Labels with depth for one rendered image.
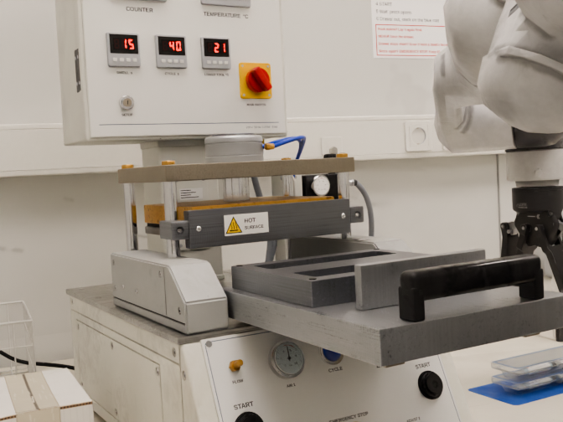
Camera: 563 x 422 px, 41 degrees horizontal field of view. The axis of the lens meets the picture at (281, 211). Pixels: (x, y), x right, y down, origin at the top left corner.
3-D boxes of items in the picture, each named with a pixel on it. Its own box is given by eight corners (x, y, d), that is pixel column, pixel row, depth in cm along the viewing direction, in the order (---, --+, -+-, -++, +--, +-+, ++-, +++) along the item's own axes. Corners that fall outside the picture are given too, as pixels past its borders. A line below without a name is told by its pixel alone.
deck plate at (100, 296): (65, 294, 118) (65, 287, 117) (261, 270, 135) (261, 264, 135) (178, 345, 78) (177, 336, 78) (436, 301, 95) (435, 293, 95)
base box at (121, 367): (76, 403, 118) (69, 294, 117) (282, 362, 137) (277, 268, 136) (224, 537, 72) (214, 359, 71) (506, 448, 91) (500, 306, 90)
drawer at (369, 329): (219, 321, 84) (214, 252, 84) (377, 296, 95) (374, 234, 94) (381, 378, 58) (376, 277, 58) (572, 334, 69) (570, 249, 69)
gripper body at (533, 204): (498, 187, 116) (500, 246, 117) (541, 186, 109) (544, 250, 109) (533, 183, 120) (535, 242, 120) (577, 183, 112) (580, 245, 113)
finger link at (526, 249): (528, 227, 114) (521, 223, 115) (508, 290, 118) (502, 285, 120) (546, 224, 116) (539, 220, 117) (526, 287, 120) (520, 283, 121)
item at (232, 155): (107, 233, 109) (101, 143, 109) (291, 217, 125) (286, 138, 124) (169, 242, 88) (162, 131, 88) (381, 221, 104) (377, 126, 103)
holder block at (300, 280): (231, 288, 83) (230, 265, 83) (378, 268, 93) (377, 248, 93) (312, 308, 68) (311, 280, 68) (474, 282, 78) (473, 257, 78)
